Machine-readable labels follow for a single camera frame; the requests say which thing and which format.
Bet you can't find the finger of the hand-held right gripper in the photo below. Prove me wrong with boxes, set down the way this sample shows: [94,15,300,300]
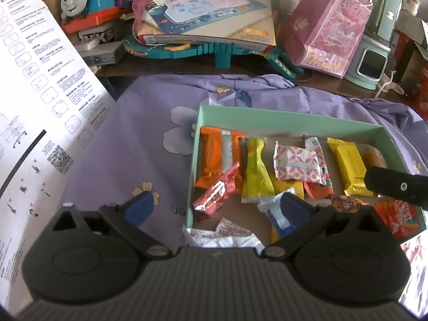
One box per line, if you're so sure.
[364,166,428,204]

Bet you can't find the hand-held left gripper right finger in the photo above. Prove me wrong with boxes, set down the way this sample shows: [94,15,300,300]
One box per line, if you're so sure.
[262,192,382,261]

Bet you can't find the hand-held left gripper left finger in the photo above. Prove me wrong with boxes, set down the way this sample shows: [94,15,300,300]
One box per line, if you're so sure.
[50,190,173,261]

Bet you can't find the light blue white packet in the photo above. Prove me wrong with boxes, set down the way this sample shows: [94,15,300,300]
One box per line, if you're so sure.
[257,190,298,236]

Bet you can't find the yellow dried fruit packet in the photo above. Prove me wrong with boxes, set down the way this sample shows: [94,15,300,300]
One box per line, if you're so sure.
[271,177,305,199]

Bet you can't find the red rainbow candy packet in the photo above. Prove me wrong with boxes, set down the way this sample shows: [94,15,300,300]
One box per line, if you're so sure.
[374,199,420,239]

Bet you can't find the white pink patterned packet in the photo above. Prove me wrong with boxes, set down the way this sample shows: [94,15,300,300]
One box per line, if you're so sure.
[272,140,318,183]

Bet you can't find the gold foil snack packet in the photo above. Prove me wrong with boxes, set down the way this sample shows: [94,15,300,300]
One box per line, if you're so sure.
[327,138,374,197]

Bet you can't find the shiny red snack packet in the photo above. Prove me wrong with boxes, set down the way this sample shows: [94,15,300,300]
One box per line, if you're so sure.
[192,162,241,222]

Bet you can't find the mint green cardboard box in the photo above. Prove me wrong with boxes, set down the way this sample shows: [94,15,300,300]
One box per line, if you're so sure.
[183,105,428,246]

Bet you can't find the crumpled orange snack packet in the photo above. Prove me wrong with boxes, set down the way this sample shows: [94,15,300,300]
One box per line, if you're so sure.
[303,181,334,200]

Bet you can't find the orange wrapped snack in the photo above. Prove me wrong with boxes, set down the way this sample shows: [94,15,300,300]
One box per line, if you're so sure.
[363,145,388,169]

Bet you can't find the red yellow candy packet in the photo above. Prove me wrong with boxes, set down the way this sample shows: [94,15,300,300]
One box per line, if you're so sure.
[329,193,368,212]

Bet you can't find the yellow green snack packet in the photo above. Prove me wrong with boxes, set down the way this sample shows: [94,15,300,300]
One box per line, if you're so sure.
[241,137,275,204]

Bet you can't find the white green label packet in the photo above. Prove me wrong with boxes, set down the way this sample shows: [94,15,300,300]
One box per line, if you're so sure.
[304,136,333,186]

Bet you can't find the pink white candy packet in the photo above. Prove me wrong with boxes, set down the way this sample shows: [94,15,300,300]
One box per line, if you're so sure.
[182,217,265,255]

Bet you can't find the purple floral bed sheet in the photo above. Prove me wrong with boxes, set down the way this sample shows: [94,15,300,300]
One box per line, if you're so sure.
[62,74,428,321]

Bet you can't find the orange packet with silver stripe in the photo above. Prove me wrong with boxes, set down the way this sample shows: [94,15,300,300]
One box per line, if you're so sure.
[194,126,246,194]

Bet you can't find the red cardboard box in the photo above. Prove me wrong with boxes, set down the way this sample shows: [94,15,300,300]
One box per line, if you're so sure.
[391,20,428,121]

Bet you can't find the mint green kitchen appliance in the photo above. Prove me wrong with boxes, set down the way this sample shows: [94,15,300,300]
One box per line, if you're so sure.
[344,0,405,91]

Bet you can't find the white instruction sheet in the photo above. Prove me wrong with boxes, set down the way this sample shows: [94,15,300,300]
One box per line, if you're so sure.
[0,0,116,308]

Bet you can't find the grey flat box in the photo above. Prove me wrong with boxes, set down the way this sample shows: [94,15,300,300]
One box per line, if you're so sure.
[83,42,125,65]

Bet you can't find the pink gift bag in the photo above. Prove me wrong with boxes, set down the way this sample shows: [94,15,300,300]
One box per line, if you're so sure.
[279,0,374,79]

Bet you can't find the teal toy track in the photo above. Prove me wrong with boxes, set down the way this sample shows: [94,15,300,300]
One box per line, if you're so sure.
[122,35,305,81]

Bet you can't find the black white small box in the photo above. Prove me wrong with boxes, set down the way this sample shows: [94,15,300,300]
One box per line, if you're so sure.
[78,23,112,51]

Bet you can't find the picture drawing mat box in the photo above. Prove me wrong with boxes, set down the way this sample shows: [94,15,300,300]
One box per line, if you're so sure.
[132,0,278,49]

